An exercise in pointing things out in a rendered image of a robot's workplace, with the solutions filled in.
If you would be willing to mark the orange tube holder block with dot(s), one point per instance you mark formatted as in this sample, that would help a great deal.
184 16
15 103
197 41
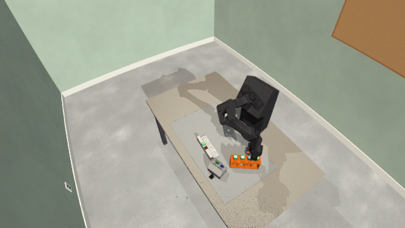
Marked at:
244 162

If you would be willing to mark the grey control panel with blue and green buttons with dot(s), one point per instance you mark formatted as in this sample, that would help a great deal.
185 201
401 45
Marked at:
217 169

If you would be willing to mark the white tray with four round nests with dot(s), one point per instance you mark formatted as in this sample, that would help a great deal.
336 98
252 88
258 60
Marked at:
207 147

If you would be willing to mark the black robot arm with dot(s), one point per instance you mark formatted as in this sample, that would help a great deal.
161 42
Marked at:
248 133

